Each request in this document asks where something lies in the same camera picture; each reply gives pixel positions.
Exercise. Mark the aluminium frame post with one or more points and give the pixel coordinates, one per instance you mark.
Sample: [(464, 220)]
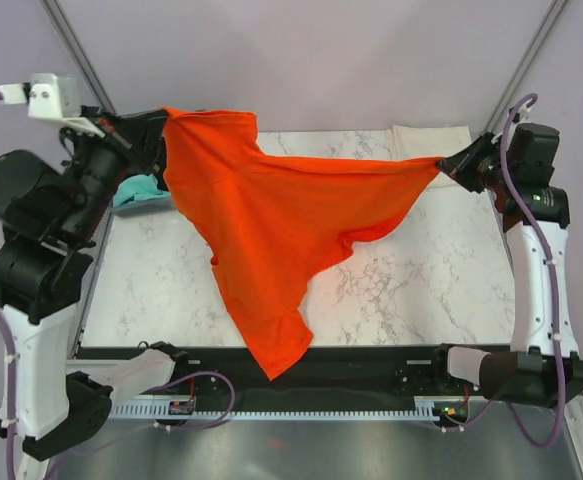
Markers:
[(62, 25), (532, 52)]

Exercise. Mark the left aluminium frame post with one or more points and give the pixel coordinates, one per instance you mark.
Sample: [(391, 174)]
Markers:
[(62, 25)]

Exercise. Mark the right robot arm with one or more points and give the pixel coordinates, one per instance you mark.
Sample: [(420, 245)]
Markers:
[(542, 366)]

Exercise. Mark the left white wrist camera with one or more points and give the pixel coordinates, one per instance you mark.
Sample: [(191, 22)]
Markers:
[(53, 99)]

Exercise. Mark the white slotted cable duct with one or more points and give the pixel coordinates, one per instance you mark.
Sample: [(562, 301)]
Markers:
[(175, 408)]

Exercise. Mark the cream folded cloth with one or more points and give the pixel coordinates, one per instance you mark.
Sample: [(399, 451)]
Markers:
[(407, 143)]

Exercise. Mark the orange t-shirt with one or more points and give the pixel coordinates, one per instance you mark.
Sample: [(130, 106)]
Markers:
[(273, 222)]

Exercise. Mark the clear plastic storage bin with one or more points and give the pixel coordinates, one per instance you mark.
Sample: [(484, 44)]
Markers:
[(145, 207)]

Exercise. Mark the teal garment in bin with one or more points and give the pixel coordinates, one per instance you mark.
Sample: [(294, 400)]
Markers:
[(137, 189)]

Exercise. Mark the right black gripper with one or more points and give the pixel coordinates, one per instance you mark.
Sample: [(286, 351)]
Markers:
[(460, 167)]

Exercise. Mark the right aluminium frame post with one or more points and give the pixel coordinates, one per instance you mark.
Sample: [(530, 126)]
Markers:
[(532, 52)]

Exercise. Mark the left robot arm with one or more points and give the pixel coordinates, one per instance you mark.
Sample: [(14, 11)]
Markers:
[(49, 219)]

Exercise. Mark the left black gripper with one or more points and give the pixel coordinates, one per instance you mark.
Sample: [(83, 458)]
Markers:
[(135, 137)]

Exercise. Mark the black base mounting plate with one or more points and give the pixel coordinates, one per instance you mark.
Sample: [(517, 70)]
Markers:
[(325, 377)]

